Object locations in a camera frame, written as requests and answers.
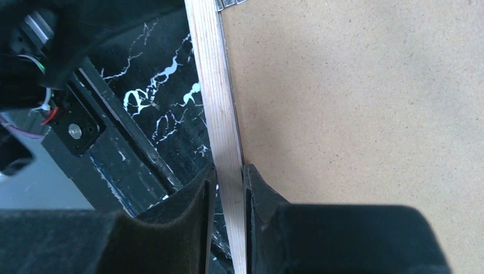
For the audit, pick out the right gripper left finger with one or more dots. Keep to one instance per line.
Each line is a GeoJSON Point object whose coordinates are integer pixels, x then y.
{"type": "Point", "coordinates": [173, 236]}

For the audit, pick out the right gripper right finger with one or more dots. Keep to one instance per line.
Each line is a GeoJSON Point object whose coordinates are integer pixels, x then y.
{"type": "Point", "coordinates": [284, 237]}

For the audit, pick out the frame backing board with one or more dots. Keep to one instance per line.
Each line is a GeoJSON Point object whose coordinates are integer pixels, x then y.
{"type": "Point", "coordinates": [367, 102]}

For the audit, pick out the wooden picture frame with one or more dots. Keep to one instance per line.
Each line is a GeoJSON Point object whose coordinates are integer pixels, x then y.
{"type": "Point", "coordinates": [212, 67]}

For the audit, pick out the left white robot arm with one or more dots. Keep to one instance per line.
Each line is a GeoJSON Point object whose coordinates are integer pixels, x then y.
{"type": "Point", "coordinates": [134, 47]}

